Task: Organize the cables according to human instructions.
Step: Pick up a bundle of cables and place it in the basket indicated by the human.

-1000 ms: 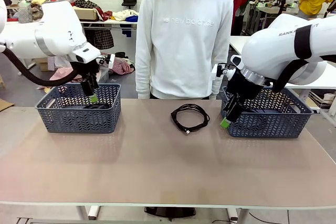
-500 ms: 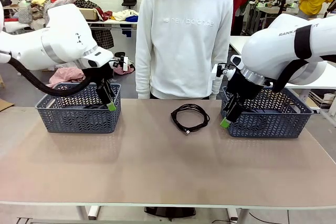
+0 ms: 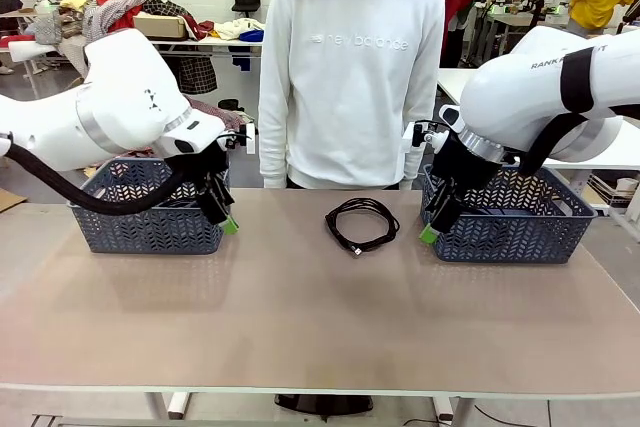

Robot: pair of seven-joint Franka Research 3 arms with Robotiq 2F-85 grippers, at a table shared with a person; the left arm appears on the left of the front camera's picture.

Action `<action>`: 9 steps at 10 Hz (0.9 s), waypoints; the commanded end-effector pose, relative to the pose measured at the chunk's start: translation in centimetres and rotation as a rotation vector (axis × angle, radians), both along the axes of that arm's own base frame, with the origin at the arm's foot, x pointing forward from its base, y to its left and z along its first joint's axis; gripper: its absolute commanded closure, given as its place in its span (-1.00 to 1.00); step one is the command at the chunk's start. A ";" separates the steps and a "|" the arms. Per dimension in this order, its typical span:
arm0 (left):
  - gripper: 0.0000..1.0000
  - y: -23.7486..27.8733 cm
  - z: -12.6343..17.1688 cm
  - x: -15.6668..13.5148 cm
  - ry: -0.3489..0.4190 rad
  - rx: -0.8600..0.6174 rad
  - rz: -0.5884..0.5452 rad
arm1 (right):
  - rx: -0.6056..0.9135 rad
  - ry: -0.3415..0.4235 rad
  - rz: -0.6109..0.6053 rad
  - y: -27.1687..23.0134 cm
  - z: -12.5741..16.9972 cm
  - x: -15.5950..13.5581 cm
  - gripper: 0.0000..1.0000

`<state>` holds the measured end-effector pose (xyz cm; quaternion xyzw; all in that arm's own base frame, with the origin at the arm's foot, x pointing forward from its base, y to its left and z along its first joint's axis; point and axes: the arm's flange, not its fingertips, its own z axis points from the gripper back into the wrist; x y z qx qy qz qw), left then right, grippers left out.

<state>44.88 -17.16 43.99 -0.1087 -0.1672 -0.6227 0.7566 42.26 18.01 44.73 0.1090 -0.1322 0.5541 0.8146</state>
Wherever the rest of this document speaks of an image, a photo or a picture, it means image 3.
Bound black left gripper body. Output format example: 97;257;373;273
164;139;234;198

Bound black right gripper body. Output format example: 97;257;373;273
430;136;501;198

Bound pink checkered cloth pile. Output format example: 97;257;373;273
192;96;259;133

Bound blue-grey perforated plastic basket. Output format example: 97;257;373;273
419;162;599;264
67;156;236;255

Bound black checkered cloth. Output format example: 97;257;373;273
177;57;219;94

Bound white table with clothes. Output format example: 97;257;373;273
149;35;264;98

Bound person in white sweater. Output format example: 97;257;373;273
257;0;446;191

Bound white cloth pile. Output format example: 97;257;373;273
214;17;264;42

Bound cardboard box among clothes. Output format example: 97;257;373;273
132;12;190;40

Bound checkered hanging garment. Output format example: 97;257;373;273
82;0;151;43

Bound white table leg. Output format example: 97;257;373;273
432;395;474;427
144;390;194;421

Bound flat cardboard sheet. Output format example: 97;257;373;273
0;186;29;214

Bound grey bag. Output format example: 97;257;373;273
33;9;64;46

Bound white padded board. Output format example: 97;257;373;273
7;39;86;98

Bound black round table base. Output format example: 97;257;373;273
273;394;374;411

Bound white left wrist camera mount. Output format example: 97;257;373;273
227;121;259;156

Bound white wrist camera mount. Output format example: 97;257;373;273
401;120;451;156
227;121;259;156

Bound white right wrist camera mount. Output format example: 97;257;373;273
401;120;451;156

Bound black USB cable coil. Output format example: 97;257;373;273
324;197;401;261

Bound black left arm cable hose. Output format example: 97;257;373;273
8;142;194;213

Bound black right arm cable sleeve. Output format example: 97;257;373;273
518;46;609;176

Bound white wire rack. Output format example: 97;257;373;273
587;171;640;228

